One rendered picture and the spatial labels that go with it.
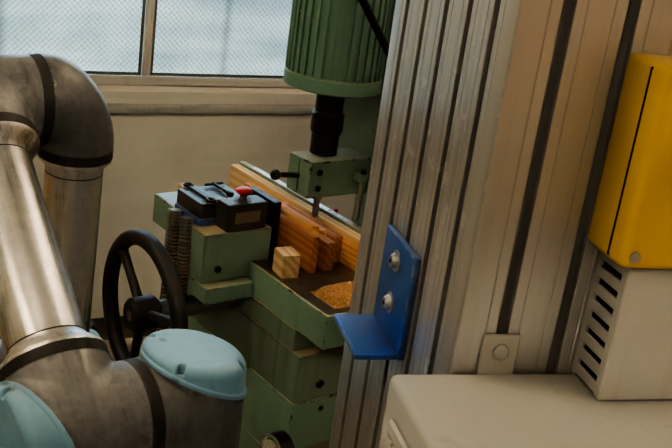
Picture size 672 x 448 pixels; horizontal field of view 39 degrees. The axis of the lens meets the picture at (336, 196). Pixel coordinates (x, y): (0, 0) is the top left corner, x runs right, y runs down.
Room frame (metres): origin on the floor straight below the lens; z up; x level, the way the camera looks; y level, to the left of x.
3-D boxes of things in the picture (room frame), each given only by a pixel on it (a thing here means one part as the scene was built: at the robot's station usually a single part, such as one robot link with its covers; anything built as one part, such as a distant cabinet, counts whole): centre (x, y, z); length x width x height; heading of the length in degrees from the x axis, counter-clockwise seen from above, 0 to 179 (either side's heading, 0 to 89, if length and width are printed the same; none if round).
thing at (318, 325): (1.63, 0.13, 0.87); 0.61 x 0.30 x 0.06; 39
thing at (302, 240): (1.62, 0.10, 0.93); 0.25 x 0.01 x 0.07; 39
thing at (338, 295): (1.45, -0.04, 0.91); 0.10 x 0.07 x 0.02; 129
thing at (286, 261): (1.50, 0.07, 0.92); 0.04 x 0.03 x 0.04; 29
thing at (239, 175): (1.71, 0.03, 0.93); 0.60 x 0.02 x 0.05; 39
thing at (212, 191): (1.57, 0.20, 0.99); 0.13 x 0.11 x 0.06; 39
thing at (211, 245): (1.57, 0.20, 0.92); 0.15 x 0.13 x 0.09; 39
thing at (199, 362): (0.92, 0.13, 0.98); 0.13 x 0.12 x 0.14; 129
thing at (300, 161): (1.69, 0.02, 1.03); 0.14 x 0.07 x 0.09; 129
